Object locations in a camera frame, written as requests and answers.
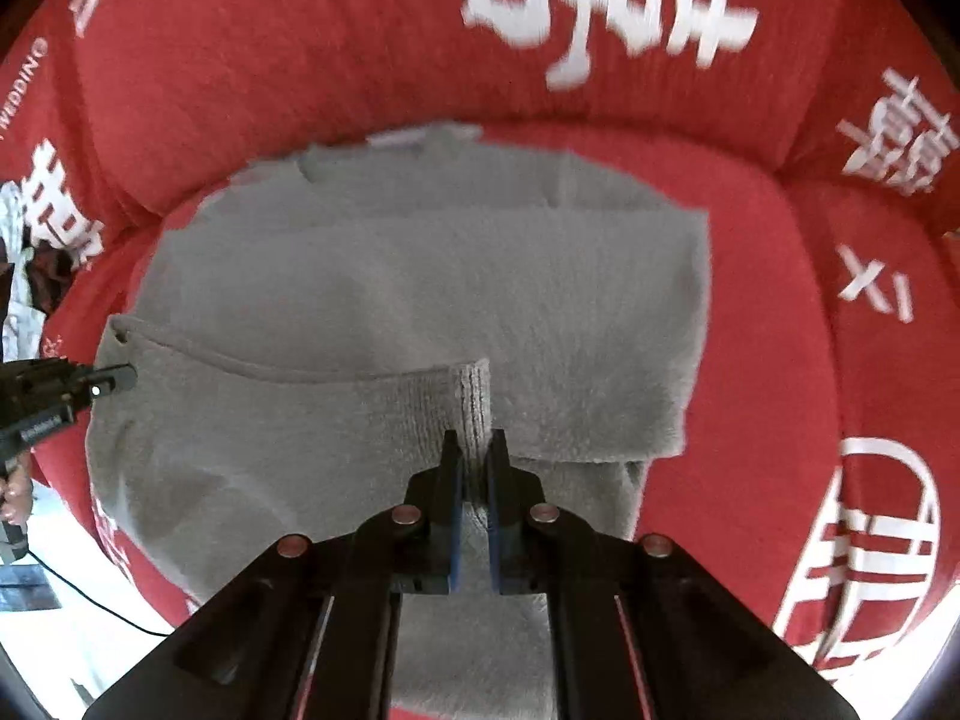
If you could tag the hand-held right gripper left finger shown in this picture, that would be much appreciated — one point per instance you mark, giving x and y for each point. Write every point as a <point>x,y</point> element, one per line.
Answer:
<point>452,517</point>

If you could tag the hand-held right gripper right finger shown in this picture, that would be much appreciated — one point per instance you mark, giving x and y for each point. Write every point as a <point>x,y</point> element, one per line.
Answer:
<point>495,517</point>

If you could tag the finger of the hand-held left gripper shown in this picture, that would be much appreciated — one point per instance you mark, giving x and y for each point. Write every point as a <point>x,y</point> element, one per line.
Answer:
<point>105,384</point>

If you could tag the grey knit sweater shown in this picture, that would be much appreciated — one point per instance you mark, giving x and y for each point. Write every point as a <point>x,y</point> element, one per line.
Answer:
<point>375,300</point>

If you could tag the person's left hand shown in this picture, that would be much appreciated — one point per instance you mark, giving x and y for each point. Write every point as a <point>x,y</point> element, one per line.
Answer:
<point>15,491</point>

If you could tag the dark patterned cloth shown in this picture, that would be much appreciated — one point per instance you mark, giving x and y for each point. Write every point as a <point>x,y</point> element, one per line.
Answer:
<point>45,270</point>

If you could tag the white cloth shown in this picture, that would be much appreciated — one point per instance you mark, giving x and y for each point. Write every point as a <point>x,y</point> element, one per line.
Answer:
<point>11,240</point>

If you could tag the dark flat object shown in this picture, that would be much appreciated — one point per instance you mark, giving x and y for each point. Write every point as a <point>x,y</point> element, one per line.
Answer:
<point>30,589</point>

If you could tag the red printed sofa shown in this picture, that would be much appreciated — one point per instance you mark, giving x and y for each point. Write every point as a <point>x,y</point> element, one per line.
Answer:
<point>300,52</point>

